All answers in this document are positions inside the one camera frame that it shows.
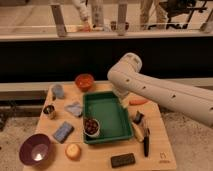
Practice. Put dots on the round yellow bread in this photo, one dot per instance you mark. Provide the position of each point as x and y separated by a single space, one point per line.
73 151

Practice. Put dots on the black office chair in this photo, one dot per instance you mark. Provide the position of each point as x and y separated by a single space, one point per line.
178 7

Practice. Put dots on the orange carrot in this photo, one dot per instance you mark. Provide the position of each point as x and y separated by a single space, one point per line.
138 102

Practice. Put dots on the purple bowl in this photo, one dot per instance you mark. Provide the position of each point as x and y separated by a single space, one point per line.
35 149

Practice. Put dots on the blue-grey cup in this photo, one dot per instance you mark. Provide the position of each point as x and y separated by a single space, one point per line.
57 91

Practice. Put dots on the cup of dark berries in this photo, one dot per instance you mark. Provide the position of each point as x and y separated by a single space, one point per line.
91 127

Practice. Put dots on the small metal can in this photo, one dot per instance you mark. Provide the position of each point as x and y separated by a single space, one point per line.
49 111

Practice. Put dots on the orange bowl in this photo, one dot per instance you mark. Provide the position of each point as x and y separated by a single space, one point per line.
84 81

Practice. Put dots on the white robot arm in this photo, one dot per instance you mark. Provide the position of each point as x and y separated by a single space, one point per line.
196 103

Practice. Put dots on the blue sponge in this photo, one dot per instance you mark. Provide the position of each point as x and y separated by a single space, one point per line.
63 132

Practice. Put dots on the green plastic tray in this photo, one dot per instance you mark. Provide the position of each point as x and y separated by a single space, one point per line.
114 120

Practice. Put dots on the black rectangular block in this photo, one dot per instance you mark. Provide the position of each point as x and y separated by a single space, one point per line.
122 160

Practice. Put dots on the small grey-blue towel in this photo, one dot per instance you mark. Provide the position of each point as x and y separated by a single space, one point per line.
75 109

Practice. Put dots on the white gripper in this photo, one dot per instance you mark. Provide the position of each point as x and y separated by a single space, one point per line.
124 102

